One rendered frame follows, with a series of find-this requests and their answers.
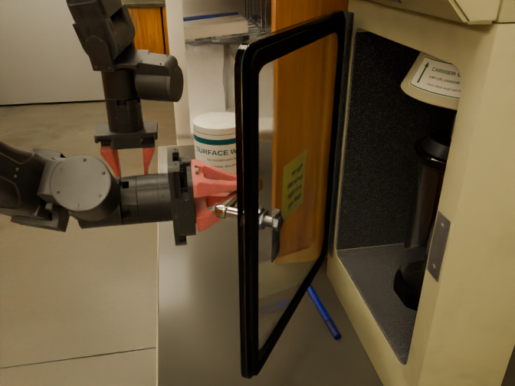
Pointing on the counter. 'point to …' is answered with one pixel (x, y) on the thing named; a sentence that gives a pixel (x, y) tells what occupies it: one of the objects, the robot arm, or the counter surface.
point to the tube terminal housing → (455, 210)
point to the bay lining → (381, 144)
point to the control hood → (452, 9)
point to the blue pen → (324, 312)
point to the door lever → (227, 207)
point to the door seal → (258, 168)
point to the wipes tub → (216, 140)
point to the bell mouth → (434, 82)
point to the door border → (250, 170)
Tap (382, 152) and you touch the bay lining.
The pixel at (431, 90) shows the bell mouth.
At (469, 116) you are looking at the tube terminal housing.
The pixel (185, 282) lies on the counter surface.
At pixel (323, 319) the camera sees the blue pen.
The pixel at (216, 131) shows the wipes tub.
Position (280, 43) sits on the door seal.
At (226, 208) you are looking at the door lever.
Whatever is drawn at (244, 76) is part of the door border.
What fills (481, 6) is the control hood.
